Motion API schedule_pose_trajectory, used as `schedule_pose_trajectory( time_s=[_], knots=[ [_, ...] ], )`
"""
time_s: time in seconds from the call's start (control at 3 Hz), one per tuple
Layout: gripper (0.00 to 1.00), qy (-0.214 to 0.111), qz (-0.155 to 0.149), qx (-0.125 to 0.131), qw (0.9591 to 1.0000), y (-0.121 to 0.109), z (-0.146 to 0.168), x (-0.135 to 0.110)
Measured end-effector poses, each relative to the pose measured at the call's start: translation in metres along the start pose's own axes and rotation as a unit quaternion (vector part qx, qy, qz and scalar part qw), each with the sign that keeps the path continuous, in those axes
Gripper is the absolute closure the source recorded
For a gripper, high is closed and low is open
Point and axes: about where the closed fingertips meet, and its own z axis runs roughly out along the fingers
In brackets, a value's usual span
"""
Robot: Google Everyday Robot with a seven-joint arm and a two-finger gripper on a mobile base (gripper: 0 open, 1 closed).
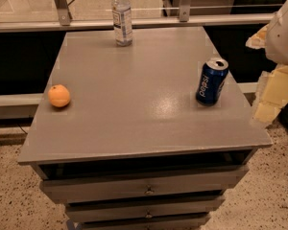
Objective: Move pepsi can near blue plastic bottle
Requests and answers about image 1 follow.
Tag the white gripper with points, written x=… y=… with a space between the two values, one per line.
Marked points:
x=283 y=37

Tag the blue pepsi can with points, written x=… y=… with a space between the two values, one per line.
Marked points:
x=213 y=75

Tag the clear plastic water bottle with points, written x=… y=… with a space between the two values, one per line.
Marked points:
x=122 y=21

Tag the grey drawer cabinet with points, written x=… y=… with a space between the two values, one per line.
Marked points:
x=133 y=110

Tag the middle grey drawer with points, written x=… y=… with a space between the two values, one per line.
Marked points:
x=144 y=208

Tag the grey drawer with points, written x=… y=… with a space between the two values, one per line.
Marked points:
x=144 y=208
x=143 y=184
x=155 y=223

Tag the bottom grey drawer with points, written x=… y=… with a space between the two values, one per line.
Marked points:
x=155 y=223

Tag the orange fruit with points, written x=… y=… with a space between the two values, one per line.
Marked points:
x=59 y=95

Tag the top grey drawer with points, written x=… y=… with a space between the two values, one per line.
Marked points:
x=143 y=184

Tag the metal railing frame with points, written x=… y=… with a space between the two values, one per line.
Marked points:
x=73 y=15

